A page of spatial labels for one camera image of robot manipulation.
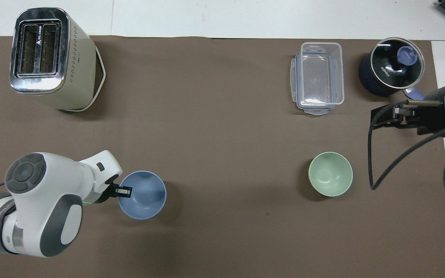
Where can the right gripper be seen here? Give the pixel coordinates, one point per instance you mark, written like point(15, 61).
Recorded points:
point(435, 114)

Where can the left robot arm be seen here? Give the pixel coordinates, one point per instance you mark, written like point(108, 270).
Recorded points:
point(48, 193)

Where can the blue bowl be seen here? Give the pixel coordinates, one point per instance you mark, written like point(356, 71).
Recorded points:
point(145, 200)

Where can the green bowl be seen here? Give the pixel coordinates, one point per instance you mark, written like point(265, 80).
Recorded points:
point(330, 173)

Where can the glass pot lid blue knob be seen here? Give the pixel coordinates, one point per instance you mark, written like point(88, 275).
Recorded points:
point(392, 67)

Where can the dark blue pot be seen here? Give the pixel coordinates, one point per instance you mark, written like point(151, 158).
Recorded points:
point(369, 83)

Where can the clear plastic container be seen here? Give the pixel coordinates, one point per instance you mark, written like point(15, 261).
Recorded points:
point(319, 77)

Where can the cream and silver toaster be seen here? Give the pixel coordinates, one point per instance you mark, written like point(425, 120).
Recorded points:
point(72, 77)

